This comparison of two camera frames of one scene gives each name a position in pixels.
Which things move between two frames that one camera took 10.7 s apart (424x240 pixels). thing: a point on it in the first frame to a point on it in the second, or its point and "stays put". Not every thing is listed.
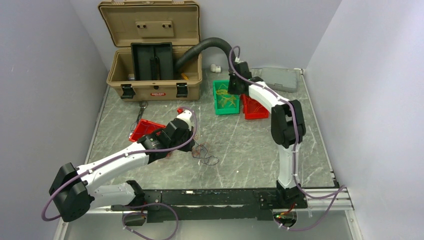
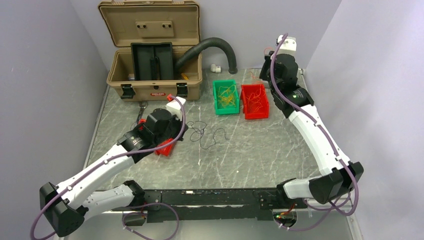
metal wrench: (142, 105) stays put
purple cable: (204, 160) to (198, 128)
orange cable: (203, 146) to (264, 53)
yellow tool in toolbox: (184, 76) stays put
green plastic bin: (225, 103) stays put
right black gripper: (230, 91) to (262, 74)
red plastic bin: (252, 109) stays put
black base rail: (204, 205) stays put
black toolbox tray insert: (153, 61) stays put
